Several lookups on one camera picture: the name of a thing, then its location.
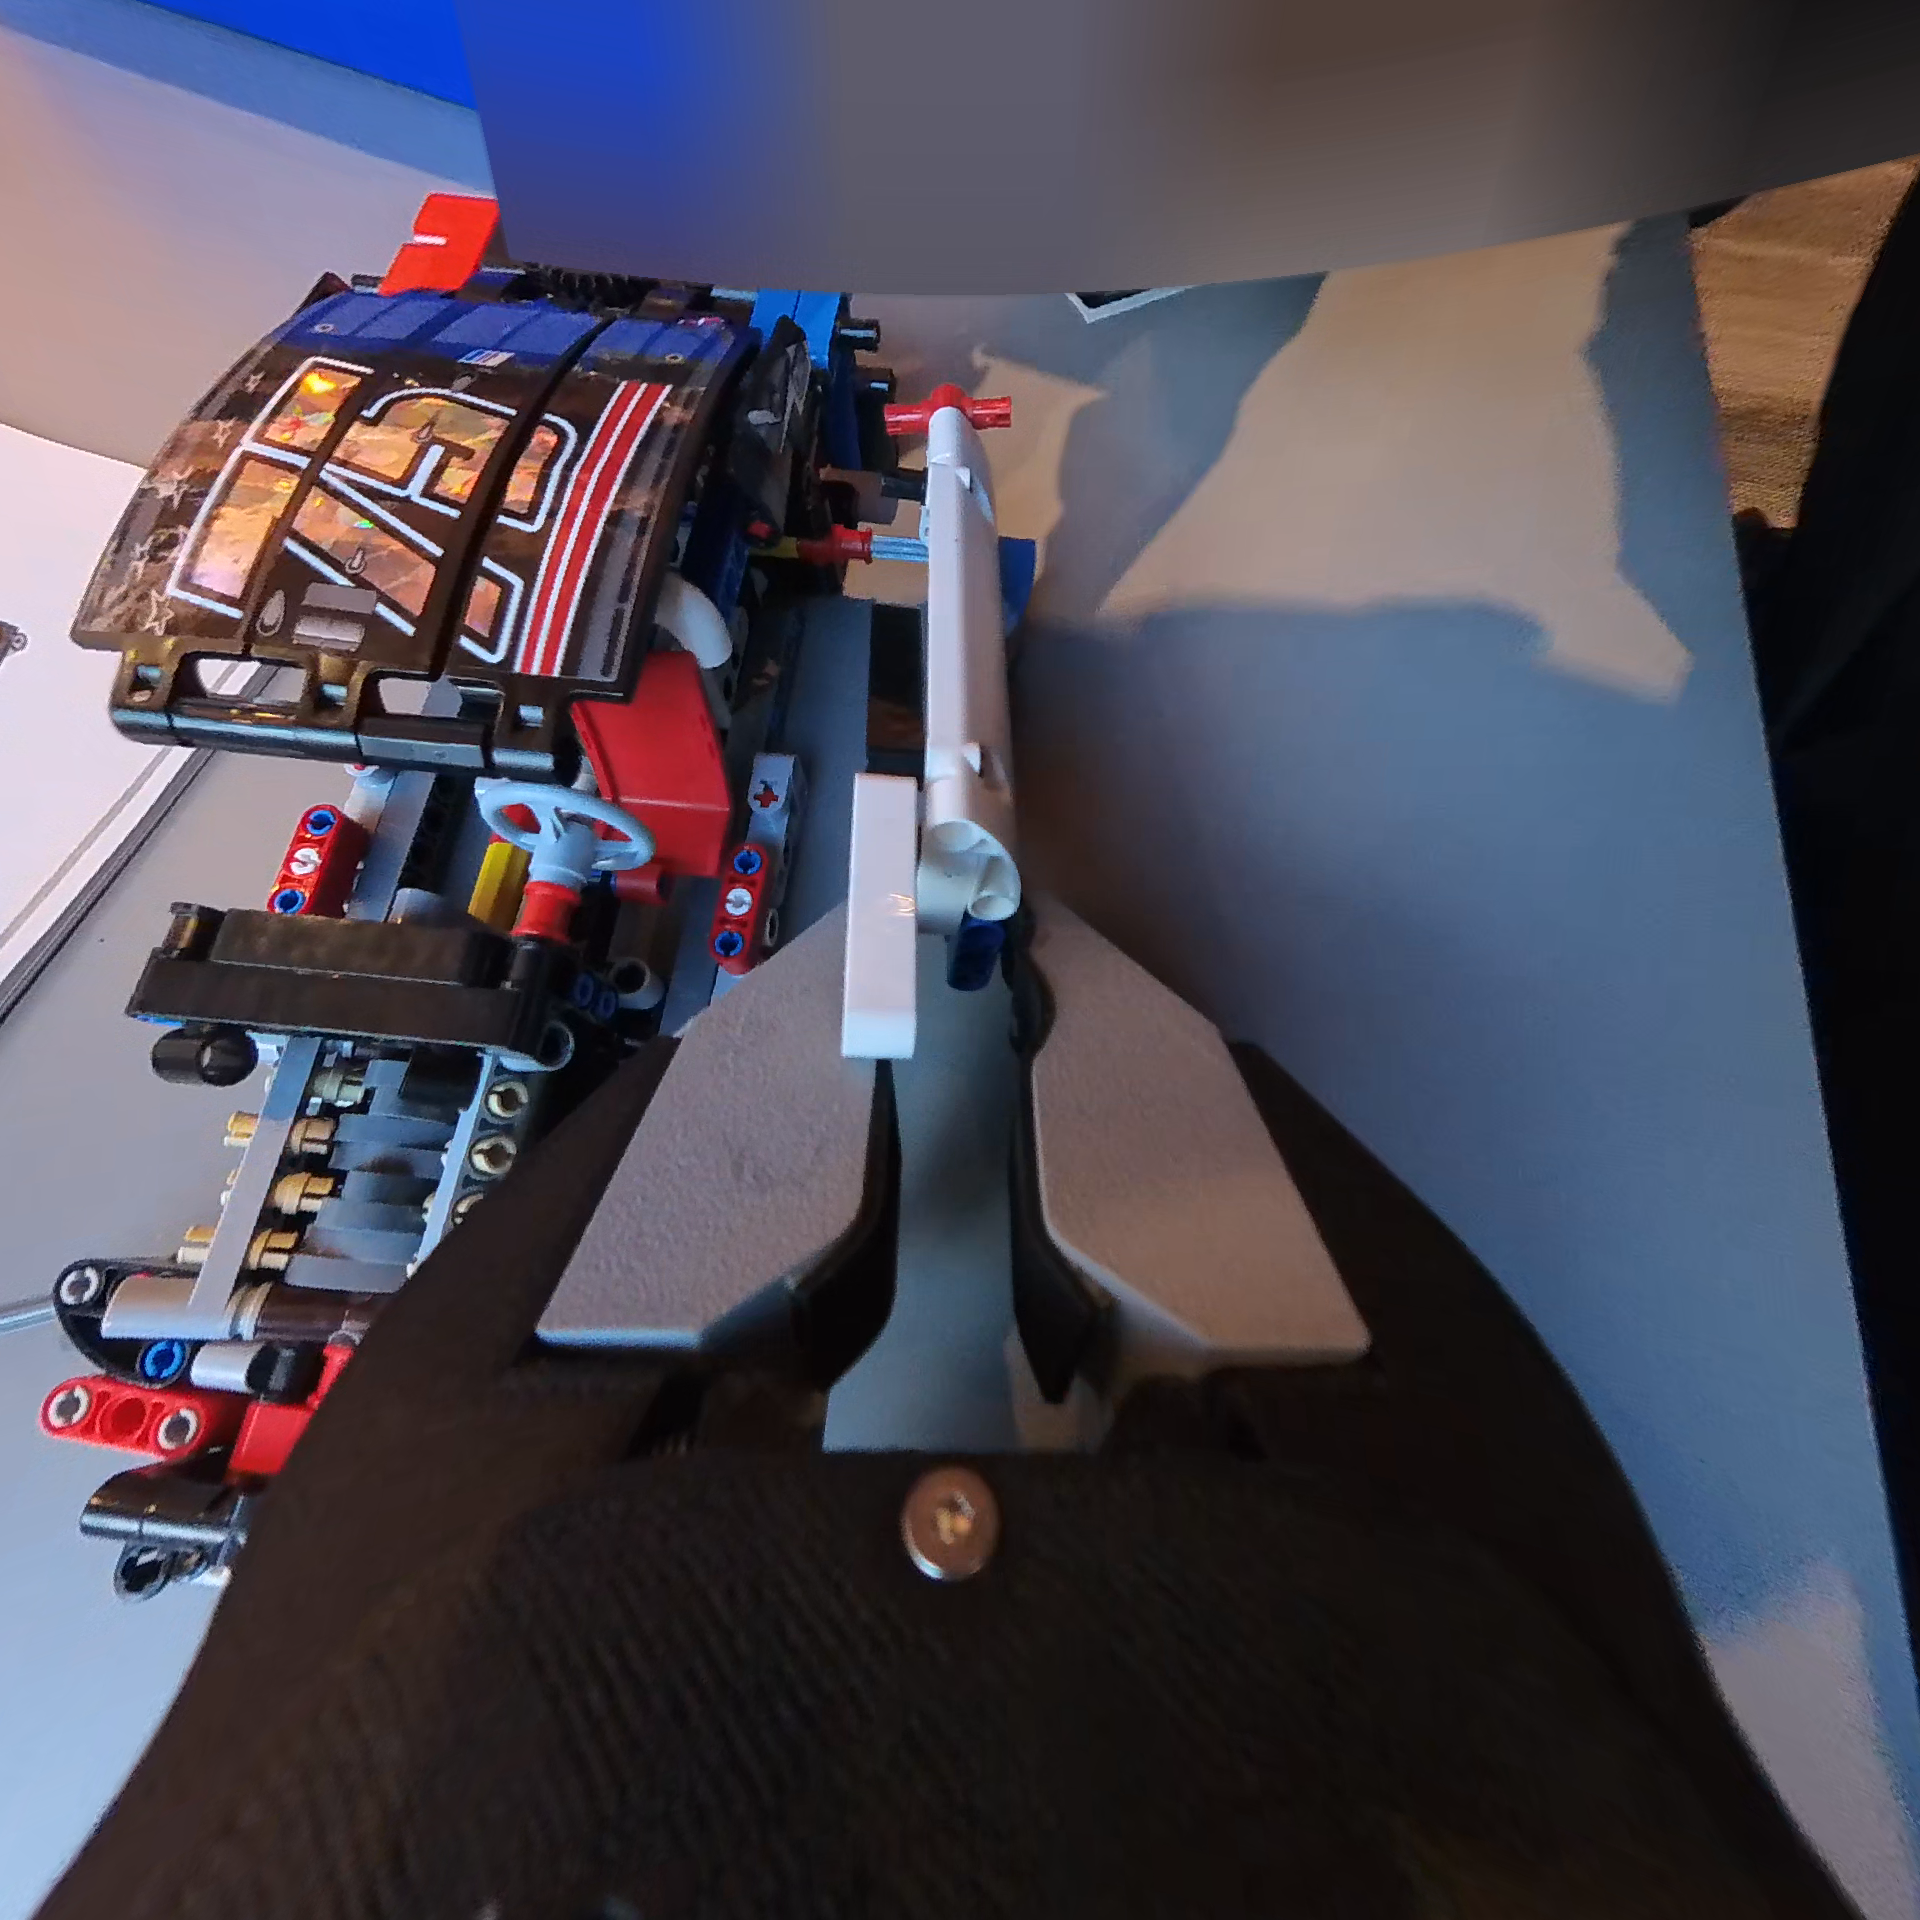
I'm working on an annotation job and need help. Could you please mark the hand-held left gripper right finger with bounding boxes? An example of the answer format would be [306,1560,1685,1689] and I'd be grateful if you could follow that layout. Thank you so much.
[1013,896,1374,1400]

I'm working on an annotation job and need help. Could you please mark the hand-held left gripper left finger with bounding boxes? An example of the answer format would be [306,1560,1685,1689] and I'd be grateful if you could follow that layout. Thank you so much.
[530,913,905,1373]

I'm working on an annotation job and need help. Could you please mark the white brick side panel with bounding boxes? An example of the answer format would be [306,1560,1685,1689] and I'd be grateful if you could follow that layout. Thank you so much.
[839,383,1039,1065]

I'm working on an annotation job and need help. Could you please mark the toy brick race car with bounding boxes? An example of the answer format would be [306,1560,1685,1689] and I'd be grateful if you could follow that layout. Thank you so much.
[51,194,903,1599]

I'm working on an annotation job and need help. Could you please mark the dark cloth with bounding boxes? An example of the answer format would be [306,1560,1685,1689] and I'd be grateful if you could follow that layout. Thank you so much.
[1732,142,1920,1920]

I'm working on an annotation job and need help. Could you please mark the open instruction booklet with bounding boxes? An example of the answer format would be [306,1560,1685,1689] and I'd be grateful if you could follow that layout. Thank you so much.
[0,424,227,1023]

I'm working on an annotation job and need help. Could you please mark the blue plastic object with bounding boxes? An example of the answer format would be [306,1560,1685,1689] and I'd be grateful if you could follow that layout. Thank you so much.
[0,0,481,115]

